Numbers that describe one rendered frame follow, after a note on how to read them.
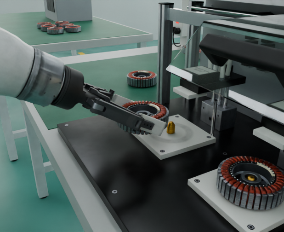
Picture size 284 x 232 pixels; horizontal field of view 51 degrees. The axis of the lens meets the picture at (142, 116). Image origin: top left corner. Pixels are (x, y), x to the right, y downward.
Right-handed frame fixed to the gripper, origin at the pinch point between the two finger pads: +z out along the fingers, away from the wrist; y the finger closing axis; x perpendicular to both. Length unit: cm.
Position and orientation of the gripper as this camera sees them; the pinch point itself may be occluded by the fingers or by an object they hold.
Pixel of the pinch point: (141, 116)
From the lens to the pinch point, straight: 65.4
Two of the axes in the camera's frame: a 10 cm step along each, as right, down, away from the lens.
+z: 7.6, 2.8, 5.9
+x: 4.4, -8.9, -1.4
